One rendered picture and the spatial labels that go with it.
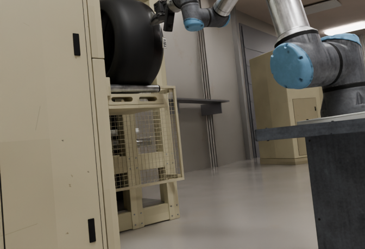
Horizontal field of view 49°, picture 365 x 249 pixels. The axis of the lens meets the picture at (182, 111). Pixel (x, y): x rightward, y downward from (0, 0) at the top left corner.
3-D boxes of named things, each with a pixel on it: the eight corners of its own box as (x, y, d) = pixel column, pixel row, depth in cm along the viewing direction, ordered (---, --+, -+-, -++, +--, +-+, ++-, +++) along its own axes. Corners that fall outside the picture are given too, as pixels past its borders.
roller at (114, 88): (107, 87, 210) (104, 82, 212) (105, 94, 212) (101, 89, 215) (161, 87, 232) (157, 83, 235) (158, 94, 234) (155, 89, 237)
